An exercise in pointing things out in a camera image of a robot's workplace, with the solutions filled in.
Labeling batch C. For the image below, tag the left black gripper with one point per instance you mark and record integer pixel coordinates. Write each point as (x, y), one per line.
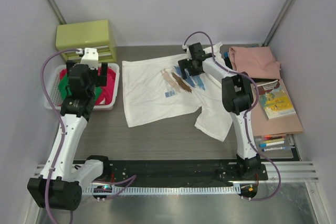
(87, 67)

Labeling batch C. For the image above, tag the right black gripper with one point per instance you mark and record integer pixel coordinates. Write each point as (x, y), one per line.
(189, 64)

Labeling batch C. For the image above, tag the white printed t shirt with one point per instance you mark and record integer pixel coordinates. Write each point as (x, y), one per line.
(154, 89)

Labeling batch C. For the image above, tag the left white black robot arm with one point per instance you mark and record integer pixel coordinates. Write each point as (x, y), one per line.
(58, 187)

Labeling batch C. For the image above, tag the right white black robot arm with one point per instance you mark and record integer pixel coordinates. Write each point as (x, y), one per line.
(237, 100)

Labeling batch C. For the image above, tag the red t shirt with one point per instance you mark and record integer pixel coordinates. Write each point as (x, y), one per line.
(107, 92)

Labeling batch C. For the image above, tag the green t shirt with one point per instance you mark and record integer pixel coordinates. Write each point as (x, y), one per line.
(62, 87)

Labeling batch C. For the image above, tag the black folded t shirt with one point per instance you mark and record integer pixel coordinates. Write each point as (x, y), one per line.
(229, 65)

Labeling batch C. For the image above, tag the yellow-green drawer box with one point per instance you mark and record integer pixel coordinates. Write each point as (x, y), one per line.
(95, 34)

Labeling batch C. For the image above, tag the white plastic basket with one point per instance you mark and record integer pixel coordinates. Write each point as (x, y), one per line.
(54, 93)

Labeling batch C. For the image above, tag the pink folded t shirt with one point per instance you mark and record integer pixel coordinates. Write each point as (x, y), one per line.
(257, 62)

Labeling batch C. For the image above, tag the brown cardboard sheet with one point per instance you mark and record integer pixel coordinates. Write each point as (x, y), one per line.
(280, 126)

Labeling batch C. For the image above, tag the yellow picture book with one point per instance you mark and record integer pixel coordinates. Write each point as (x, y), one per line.
(274, 100)

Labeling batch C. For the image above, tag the red marker pen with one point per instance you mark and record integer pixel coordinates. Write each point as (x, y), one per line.
(266, 138)

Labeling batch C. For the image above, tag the yellow marker pen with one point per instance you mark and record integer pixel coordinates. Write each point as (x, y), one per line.
(272, 141)

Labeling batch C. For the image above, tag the dark blue marker pen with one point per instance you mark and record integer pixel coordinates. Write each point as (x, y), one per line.
(279, 148)

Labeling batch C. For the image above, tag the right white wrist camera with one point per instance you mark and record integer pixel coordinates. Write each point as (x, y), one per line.
(187, 51)

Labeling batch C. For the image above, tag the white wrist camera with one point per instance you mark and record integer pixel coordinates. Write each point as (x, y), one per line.
(89, 57)
(187, 51)

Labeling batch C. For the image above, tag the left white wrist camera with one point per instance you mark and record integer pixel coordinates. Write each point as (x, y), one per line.
(89, 57)

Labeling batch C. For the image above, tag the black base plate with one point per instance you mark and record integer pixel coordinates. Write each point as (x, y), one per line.
(181, 173)

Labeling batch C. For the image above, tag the white slotted cable duct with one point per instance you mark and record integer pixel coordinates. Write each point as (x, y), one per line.
(150, 191)

